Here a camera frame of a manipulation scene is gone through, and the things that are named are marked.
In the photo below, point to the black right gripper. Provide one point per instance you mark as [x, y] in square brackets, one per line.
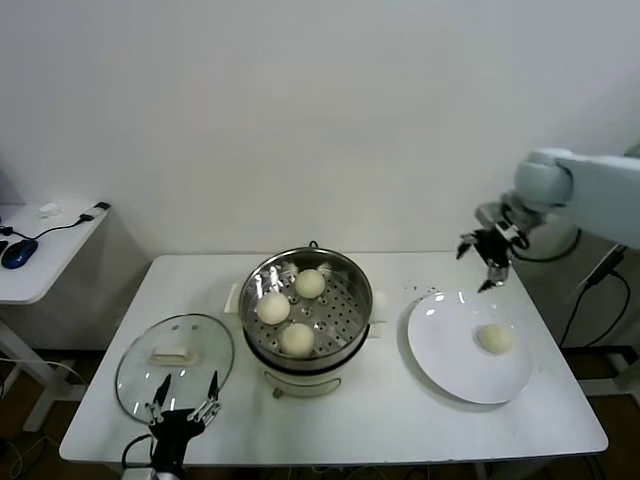
[495, 247]

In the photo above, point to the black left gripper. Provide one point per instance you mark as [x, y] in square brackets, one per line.
[172, 430]

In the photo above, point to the round glass pot lid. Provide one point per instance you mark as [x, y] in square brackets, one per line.
[150, 340]

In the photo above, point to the white steamed baozi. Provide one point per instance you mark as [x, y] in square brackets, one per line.
[297, 340]
[274, 307]
[310, 283]
[495, 339]

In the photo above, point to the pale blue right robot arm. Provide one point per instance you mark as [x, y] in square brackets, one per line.
[600, 195]

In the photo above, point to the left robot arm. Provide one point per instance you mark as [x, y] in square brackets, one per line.
[142, 474]

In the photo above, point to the perforated steel steamer basket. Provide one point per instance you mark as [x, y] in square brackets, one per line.
[345, 305]

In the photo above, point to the scattered dark crumbs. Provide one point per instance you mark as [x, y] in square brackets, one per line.
[420, 288]

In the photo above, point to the round white plate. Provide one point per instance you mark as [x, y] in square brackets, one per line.
[440, 340]

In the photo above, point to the white electric cooker base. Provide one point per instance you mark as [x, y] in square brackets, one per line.
[300, 377]

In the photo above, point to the white side desk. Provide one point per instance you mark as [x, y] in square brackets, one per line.
[45, 255]

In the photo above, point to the blue computer mouse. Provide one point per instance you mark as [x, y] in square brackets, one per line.
[20, 251]

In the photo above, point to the small white object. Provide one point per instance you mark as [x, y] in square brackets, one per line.
[49, 209]

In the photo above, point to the black keyboard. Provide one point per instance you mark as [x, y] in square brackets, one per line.
[3, 246]

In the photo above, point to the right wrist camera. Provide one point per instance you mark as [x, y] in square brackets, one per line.
[510, 231]

